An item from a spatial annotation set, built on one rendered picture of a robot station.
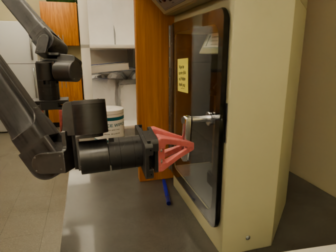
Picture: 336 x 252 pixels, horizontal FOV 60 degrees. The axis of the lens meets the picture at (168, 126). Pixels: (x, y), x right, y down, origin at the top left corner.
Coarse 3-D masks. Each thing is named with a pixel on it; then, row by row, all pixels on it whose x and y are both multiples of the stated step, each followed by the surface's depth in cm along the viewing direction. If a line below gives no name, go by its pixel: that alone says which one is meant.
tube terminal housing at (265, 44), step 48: (240, 0) 45; (288, 0) 47; (240, 48) 47; (288, 48) 49; (240, 96) 49; (288, 96) 54; (240, 144) 51; (288, 144) 65; (240, 192) 54; (240, 240) 56
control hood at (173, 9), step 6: (186, 0) 56; (192, 0) 54; (198, 0) 53; (204, 0) 53; (174, 6) 63; (180, 6) 61; (186, 6) 60; (192, 6) 60; (168, 12) 70; (174, 12) 69
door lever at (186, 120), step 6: (210, 114) 53; (186, 120) 52; (192, 120) 53; (198, 120) 53; (204, 120) 53; (210, 120) 53; (186, 126) 52; (186, 132) 53; (186, 138) 53; (186, 156) 55
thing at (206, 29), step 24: (192, 24) 59; (216, 24) 48; (192, 48) 60; (216, 48) 49; (192, 72) 61; (216, 72) 50; (192, 96) 62; (216, 96) 50; (216, 120) 51; (216, 144) 51; (192, 168) 65; (216, 168) 52; (192, 192) 66; (216, 192) 53; (216, 216) 54
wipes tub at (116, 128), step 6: (108, 108) 122; (114, 108) 123; (120, 108) 123; (108, 114) 119; (114, 114) 120; (120, 114) 122; (108, 120) 119; (114, 120) 120; (120, 120) 122; (108, 126) 120; (114, 126) 121; (120, 126) 123; (108, 132) 120; (114, 132) 121; (120, 132) 124; (96, 138) 123; (102, 138) 121
